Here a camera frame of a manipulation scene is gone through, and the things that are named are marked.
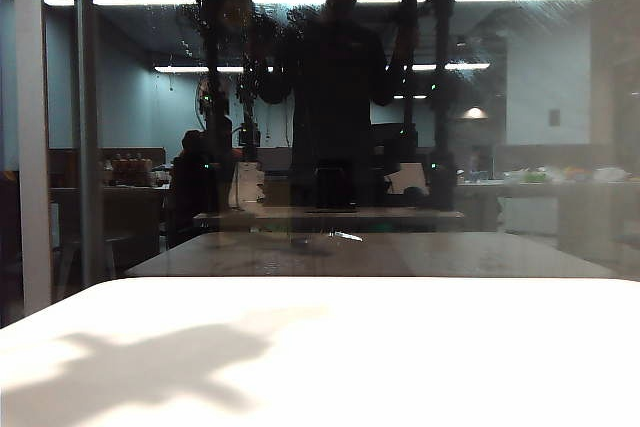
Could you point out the grey metal pole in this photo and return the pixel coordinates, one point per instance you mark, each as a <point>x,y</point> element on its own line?
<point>89,147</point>

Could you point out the large glass pane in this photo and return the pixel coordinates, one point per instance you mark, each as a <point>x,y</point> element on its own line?
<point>540,97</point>

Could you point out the white frame pillar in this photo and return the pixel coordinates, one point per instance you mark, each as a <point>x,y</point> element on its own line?
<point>32,147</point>

